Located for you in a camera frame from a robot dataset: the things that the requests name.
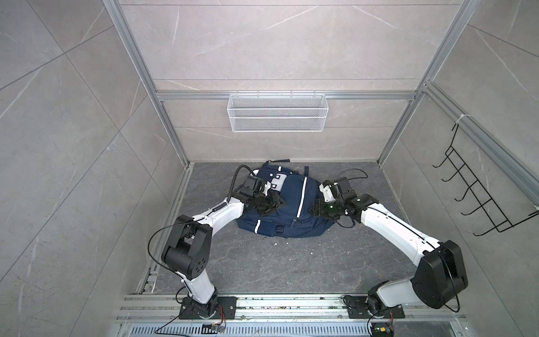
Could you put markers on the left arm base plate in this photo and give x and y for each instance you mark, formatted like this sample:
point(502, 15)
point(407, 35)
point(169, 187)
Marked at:
point(217, 307)

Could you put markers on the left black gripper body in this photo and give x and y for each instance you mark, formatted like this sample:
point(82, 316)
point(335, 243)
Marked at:
point(265, 204)

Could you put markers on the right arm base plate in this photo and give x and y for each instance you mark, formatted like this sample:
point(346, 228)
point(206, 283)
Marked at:
point(363, 307)

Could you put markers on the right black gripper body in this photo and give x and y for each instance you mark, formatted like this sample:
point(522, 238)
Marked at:
point(330, 210)

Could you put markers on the black wire hook rack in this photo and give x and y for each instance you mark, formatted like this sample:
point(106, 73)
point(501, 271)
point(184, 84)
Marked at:
point(485, 203)

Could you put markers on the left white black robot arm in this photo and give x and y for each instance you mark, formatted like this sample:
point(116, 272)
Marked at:
point(187, 249)

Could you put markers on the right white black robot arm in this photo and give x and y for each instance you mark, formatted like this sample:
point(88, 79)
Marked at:
point(440, 273)

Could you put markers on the navy blue backpack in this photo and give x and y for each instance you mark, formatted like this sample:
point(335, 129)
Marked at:
point(298, 192)

